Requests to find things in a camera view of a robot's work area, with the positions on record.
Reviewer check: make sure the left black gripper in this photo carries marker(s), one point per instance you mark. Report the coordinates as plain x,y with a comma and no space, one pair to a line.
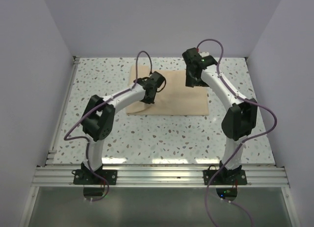
149,100

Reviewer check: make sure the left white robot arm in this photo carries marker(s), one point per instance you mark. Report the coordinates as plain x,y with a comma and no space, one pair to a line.
98,117

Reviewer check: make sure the aluminium front rail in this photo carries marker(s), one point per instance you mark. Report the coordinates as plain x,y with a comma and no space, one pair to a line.
166,175

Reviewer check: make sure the left aluminium side rail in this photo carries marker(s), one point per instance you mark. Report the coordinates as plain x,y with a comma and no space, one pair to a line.
52,149

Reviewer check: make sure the beige cloth wrap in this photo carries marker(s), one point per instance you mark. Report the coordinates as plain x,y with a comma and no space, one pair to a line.
175,99

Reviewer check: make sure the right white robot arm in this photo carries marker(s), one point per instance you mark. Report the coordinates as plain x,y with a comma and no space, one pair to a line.
241,116

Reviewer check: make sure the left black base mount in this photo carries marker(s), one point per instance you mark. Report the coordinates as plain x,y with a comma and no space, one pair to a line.
85,177

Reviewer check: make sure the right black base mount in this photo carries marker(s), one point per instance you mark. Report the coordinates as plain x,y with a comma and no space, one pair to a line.
225,177

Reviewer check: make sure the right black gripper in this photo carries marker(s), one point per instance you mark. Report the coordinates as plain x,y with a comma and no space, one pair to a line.
192,82

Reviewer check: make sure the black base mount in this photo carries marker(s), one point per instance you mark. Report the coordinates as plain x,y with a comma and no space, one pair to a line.
225,177
85,177

